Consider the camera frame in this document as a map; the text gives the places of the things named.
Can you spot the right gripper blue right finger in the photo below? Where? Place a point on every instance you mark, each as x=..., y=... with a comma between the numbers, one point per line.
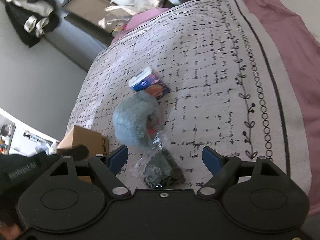
x=224, y=171

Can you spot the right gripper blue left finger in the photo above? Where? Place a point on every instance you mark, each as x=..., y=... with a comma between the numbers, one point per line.
x=105, y=169

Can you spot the dark cloth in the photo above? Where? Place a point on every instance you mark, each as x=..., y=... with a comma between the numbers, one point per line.
x=157, y=168

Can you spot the blue fluffy plush toy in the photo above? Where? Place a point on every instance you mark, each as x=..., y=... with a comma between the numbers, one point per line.
x=137, y=119

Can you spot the Vinda tissue pack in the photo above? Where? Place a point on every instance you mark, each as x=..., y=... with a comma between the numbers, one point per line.
x=149, y=81

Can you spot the person's left hand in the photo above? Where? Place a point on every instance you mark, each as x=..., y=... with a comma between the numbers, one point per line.
x=9, y=232

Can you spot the brown cardboard box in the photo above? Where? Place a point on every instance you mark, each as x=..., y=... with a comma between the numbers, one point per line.
x=81, y=144

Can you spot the white black patterned blanket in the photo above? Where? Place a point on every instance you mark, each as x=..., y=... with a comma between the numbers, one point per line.
x=229, y=89

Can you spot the paper cup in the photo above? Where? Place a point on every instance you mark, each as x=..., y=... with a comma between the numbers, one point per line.
x=116, y=31

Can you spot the pink bed sheet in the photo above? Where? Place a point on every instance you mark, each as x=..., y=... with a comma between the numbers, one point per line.
x=299, y=52

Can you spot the white crumpled bags pile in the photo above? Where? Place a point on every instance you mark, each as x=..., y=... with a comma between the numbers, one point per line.
x=121, y=14

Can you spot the dark clothes on door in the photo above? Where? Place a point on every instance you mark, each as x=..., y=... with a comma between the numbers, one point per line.
x=32, y=19

